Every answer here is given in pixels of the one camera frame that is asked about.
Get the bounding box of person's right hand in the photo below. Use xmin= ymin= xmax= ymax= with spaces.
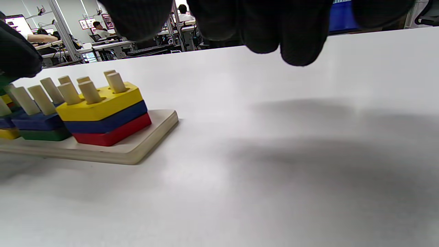
xmin=0 ymin=0 xmax=416 ymax=79

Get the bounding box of another person's forearm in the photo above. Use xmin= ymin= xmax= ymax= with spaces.
xmin=27 ymin=34 xmax=59 ymax=44

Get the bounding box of blue display screen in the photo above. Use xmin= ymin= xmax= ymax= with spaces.
xmin=329 ymin=1 xmax=360 ymax=34

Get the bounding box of black office chair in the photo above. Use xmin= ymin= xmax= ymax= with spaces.
xmin=414 ymin=0 xmax=439 ymax=26

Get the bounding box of white office desk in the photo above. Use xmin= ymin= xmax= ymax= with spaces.
xmin=91 ymin=40 xmax=135 ymax=59

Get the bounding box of wooden peg base board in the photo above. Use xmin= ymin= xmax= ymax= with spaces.
xmin=0 ymin=109 xmax=179 ymax=165

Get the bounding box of blue square block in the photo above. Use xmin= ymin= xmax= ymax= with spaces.
xmin=63 ymin=100 xmax=149 ymax=134

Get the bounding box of yellow square block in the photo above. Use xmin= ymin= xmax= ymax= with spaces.
xmin=56 ymin=82 xmax=144 ymax=122

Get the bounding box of red square block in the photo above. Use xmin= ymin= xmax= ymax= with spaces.
xmin=72 ymin=113 xmax=152 ymax=147

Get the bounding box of metal support column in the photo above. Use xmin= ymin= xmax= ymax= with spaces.
xmin=48 ymin=0 xmax=85 ymax=63

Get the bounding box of row of wooden pegs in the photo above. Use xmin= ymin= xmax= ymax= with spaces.
xmin=0 ymin=70 xmax=130 ymax=117

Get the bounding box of green three-hole block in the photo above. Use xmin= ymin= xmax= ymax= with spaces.
xmin=19 ymin=128 xmax=72 ymax=141

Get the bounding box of blue three-hole block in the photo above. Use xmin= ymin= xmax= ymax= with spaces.
xmin=11 ymin=109 xmax=66 ymax=131

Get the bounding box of computer monitor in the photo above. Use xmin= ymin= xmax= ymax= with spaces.
xmin=5 ymin=14 xmax=33 ymax=35

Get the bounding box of green toy block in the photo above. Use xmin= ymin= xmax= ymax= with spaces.
xmin=0 ymin=75 xmax=14 ymax=96

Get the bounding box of yellow two-hole block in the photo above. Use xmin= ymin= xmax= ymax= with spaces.
xmin=0 ymin=128 xmax=21 ymax=140

